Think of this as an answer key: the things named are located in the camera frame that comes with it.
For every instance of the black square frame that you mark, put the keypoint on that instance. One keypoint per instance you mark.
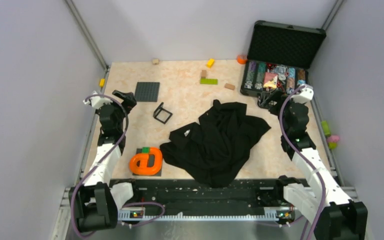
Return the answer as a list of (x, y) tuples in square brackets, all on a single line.
[(161, 114)]

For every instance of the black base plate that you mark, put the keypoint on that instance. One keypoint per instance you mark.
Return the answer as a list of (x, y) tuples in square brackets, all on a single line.
[(254, 197)]

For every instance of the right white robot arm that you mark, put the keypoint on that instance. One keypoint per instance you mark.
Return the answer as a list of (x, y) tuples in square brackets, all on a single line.
[(330, 213)]

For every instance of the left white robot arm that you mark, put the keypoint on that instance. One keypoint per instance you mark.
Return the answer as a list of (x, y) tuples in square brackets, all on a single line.
[(94, 204)]

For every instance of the dark grey lego baseplate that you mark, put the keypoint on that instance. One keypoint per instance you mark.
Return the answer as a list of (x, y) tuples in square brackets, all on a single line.
[(147, 91)]

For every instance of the black garment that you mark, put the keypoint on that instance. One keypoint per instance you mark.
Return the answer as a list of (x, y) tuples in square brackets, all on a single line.
[(214, 149)]

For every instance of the small green lego block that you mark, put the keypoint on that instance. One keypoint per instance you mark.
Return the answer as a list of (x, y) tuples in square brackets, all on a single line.
[(145, 150)]

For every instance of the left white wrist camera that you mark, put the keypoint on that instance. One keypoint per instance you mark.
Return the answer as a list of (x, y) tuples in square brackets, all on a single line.
[(97, 100)]

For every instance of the wooden cube by wall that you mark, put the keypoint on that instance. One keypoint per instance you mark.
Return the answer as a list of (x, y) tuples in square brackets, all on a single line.
[(155, 61)]

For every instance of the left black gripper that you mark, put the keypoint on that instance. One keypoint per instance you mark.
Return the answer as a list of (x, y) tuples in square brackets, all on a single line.
[(129, 101)]

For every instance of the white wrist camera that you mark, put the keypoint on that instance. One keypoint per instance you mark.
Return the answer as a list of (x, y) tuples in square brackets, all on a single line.
[(97, 100), (304, 94)]

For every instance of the small grey baseplate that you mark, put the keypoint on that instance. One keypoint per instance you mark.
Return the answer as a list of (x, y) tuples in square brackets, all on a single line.
[(139, 172)]

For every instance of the black poker chip case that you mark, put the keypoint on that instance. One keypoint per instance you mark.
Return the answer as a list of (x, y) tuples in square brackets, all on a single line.
[(279, 57)]

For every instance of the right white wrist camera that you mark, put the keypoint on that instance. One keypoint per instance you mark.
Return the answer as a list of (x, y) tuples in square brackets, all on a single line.
[(304, 94)]

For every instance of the green and pink toys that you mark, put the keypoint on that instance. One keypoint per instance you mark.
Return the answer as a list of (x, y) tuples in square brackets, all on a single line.
[(331, 139)]

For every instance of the yellow lego brick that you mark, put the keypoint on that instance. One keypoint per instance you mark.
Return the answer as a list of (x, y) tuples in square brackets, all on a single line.
[(210, 63)]

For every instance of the green lego brick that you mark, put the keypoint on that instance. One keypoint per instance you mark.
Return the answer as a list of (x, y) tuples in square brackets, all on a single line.
[(208, 81)]

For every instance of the yellow block on rail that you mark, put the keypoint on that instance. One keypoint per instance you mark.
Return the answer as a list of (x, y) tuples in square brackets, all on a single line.
[(102, 83)]

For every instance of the brown wooden block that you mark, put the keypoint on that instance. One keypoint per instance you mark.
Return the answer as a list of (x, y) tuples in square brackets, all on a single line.
[(203, 74)]

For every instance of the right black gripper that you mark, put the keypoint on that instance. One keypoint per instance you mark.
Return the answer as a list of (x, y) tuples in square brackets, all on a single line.
[(278, 96)]

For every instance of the tan wooden block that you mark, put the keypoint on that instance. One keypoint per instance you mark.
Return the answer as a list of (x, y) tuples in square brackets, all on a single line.
[(229, 86)]

